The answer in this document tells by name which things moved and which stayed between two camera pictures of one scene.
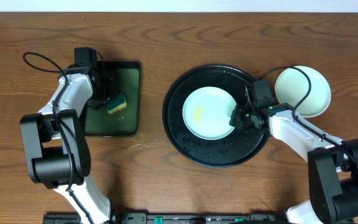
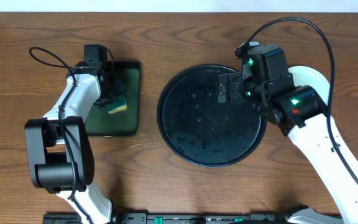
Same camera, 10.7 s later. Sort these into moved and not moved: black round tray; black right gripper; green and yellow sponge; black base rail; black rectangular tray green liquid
Moved: black right gripper
Not moved: black rectangular tray green liquid; green and yellow sponge; black base rail; black round tray
